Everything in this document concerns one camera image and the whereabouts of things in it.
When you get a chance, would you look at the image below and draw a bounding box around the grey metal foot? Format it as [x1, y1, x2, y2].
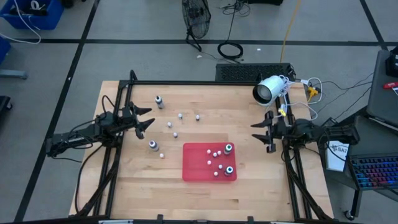
[0, 69, 28, 80]

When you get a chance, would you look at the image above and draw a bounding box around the backlit rainbow keyboard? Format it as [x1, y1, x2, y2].
[347, 153, 398, 191]

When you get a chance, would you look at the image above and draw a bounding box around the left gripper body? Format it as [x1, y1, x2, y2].
[119, 101, 146, 140]

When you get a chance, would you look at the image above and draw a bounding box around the black equipment piece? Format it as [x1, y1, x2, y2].
[0, 95, 13, 121]

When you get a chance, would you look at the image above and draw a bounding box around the white camera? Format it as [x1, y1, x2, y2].
[252, 75, 289, 107]

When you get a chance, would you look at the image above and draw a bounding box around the dark grey cart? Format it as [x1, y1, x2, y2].
[343, 115, 398, 218]

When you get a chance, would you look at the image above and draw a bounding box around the blue plastic bin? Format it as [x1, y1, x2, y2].
[0, 36, 12, 65]
[0, 0, 65, 31]

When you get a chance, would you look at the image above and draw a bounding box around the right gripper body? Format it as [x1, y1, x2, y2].
[264, 111, 289, 154]

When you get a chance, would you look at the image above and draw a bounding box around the black hanging arm cable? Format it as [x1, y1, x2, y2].
[73, 142, 105, 215]

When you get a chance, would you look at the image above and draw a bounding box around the black floor fan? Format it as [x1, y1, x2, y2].
[182, 0, 212, 53]

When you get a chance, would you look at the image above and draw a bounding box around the black device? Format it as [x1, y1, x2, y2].
[385, 45, 398, 78]

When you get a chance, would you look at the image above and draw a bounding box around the red plastic tray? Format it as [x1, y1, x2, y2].
[182, 142, 238, 182]

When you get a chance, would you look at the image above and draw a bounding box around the grey side table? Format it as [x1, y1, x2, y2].
[366, 49, 398, 128]

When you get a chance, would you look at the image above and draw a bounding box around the white printed paper sheet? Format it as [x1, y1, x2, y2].
[325, 140, 351, 173]

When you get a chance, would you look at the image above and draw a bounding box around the white lamp cable with switch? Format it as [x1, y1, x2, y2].
[265, 76, 323, 121]

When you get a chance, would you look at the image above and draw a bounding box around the yellow cable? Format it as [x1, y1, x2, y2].
[279, 0, 302, 63]

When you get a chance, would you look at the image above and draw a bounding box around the black aluminium frame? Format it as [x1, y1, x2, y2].
[68, 70, 335, 224]

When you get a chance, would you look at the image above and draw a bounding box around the black coiled floor cable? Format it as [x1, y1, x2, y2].
[216, 0, 251, 60]

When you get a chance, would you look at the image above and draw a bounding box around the black vented computer case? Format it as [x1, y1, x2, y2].
[215, 63, 296, 83]

